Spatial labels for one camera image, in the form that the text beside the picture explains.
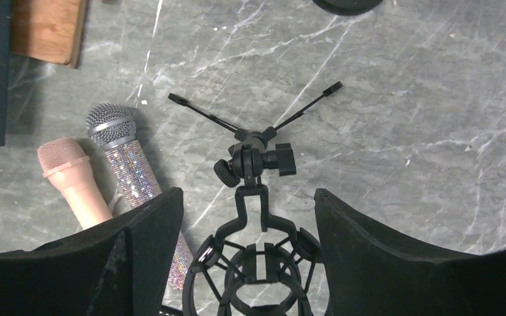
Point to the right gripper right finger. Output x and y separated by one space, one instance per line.
373 269

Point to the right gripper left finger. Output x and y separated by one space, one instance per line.
119 267

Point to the black tripod shock-mount stand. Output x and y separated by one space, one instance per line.
258 263

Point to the pink microphone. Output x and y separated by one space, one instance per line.
66 165

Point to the glitter microphone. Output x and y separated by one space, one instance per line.
112 127

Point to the black clip round-base stand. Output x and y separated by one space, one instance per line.
347 7

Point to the wooden board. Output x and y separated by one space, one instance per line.
48 30

